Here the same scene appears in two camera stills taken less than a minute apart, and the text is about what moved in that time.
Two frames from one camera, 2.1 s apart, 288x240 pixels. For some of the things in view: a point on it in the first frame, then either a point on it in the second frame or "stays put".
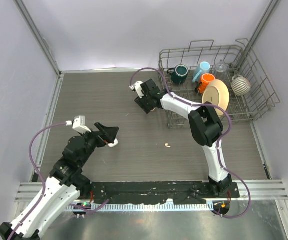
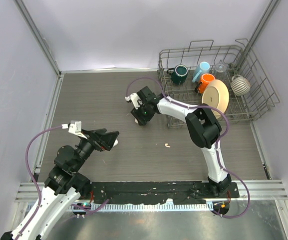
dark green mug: [178, 74] stays put
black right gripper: [141, 102] -> [142, 120]
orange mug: [205, 78] stays put
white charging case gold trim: [111, 145] stays put
